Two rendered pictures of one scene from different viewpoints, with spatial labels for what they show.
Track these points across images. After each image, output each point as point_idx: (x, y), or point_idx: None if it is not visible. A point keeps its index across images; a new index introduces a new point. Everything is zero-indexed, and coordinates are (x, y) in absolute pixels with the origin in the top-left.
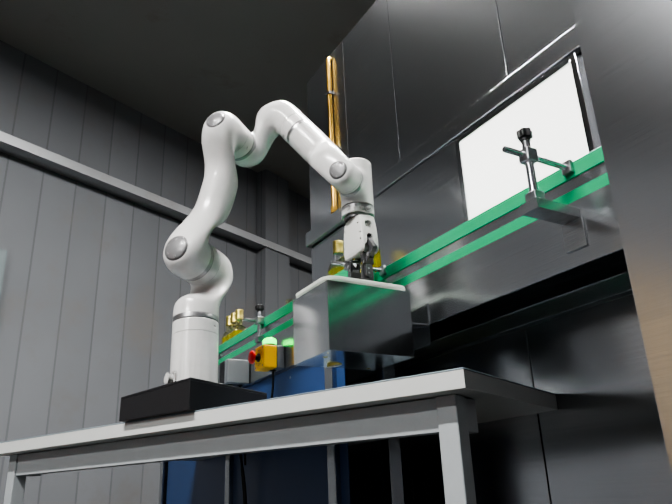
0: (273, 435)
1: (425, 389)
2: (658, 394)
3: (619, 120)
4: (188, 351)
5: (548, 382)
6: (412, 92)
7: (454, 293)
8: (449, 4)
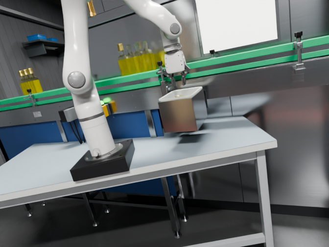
0: (174, 169)
1: (260, 149)
2: None
3: None
4: (102, 136)
5: (239, 111)
6: None
7: (223, 88)
8: None
